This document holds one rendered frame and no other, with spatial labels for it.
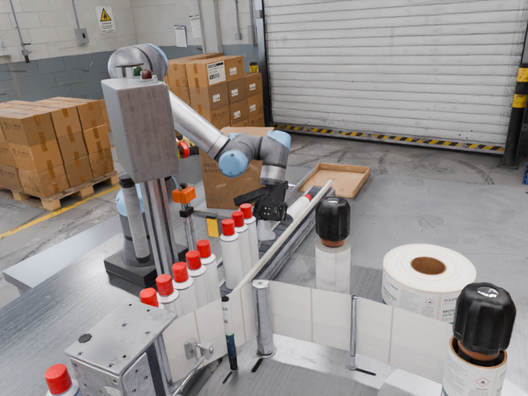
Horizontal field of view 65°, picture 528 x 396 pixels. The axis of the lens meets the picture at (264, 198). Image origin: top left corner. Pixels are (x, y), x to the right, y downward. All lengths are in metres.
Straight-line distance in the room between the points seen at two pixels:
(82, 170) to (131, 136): 3.70
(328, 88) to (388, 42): 0.93
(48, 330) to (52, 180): 3.15
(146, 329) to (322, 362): 0.43
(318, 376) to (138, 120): 0.64
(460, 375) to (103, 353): 0.55
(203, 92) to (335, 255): 3.84
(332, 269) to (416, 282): 0.19
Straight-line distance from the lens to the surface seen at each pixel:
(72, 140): 4.47
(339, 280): 1.04
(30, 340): 1.33
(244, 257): 1.19
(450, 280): 1.01
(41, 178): 4.35
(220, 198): 1.73
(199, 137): 1.17
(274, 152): 1.27
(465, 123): 5.13
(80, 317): 1.34
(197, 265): 0.99
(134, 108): 0.84
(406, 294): 0.99
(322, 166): 2.16
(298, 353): 1.01
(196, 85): 4.74
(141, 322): 0.73
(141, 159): 0.87
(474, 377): 0.78
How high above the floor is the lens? 1.58
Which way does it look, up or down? 24 degrees down
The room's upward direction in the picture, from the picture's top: 4 degrees counter-clockwise
